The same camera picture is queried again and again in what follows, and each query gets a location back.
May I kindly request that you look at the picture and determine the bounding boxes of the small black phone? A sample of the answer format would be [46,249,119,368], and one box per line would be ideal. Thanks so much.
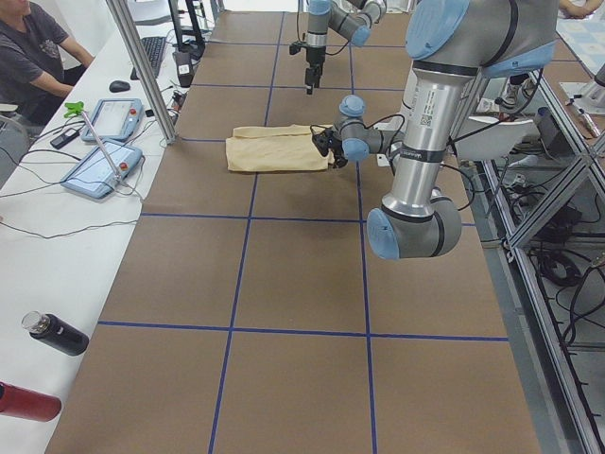
[50,128,79,149]

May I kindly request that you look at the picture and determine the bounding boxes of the aluminium frame post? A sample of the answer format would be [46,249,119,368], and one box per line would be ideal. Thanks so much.
[106,0,177,145]

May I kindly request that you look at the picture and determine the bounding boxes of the black computer mouse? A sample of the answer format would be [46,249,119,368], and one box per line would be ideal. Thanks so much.
[109,80,130,94]

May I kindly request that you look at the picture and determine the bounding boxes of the near blue teach pendant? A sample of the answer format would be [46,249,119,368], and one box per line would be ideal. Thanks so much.
[60,139,143,200]

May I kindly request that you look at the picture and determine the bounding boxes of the blue teach pendant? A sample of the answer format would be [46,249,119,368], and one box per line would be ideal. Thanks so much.
[60,139,143,200]
[85,98,144,142]

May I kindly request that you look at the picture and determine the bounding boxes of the white plastic chair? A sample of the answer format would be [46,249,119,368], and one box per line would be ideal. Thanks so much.
[455,116,535,161]

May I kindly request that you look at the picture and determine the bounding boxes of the black monitor stand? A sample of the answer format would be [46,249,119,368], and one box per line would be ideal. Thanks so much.
[167,0,208,61]

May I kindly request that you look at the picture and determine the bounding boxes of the red water bottle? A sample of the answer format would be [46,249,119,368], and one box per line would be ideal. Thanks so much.
[1,382,62,422]

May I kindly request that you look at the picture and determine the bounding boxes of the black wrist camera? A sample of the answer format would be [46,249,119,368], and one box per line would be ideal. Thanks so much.
[309,125,334,157]
[288,41,307,55]

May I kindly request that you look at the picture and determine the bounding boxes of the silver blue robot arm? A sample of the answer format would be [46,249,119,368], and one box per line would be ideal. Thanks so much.
[333,1,559,260]
[297,0,387,95]

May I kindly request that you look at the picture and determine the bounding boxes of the beige long sleeve graphic shirt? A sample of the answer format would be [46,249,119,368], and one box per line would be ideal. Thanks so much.
[226,125,335,172]

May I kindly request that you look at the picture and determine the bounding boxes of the green clip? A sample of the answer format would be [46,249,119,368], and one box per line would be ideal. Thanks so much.
[63,101,86,118]

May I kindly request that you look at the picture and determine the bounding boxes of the black keyboard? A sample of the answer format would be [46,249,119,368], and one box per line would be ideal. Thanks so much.
[140,36,166,78]

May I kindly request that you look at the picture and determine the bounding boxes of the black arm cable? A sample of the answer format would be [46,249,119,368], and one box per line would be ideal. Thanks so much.
[366,113,407,133]

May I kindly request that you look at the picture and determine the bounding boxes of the black water bottle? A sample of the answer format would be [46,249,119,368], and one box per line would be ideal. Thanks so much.
[22,311,89,357]

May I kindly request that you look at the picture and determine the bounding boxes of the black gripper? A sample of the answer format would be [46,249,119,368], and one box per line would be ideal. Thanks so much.
[330,139,348,169]
[304,46,325,95]

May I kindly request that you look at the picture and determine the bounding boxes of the seated person in dark shirt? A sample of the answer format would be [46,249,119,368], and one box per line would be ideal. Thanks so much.
[1,1,94,126]

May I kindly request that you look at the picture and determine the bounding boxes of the far blue teach pendant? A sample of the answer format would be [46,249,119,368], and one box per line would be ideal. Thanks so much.
[85,98,144,142]

